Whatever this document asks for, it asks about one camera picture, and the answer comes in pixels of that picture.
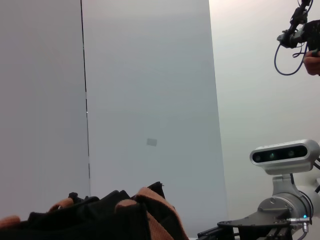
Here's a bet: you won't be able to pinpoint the silver right gripper cable connector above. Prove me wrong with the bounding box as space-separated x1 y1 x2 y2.
285 217 313 234

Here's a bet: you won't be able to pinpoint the silver right wrist depth camera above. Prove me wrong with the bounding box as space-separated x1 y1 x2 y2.
249 138 320 176

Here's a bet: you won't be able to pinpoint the grey right gripper cable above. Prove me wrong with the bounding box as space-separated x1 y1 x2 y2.
297 229 311 240

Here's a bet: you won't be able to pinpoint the blue looped cable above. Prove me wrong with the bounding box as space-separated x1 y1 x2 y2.
274 42 309 76

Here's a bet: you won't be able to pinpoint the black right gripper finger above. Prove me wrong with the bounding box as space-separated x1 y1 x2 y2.
196 225 237 240

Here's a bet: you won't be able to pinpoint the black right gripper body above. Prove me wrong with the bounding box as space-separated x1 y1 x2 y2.
216 216 292 240

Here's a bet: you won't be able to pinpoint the person's hand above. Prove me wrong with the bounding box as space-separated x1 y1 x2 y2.
303 54 320 77

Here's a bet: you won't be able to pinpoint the black camera cable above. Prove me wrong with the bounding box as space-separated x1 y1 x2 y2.
312 153 320 195

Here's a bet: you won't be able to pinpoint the silver camera mount bracket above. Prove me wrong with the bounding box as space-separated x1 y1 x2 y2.
270 173 301 199

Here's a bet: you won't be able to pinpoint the black food bag orange handles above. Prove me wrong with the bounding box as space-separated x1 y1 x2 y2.
0 181 190 240

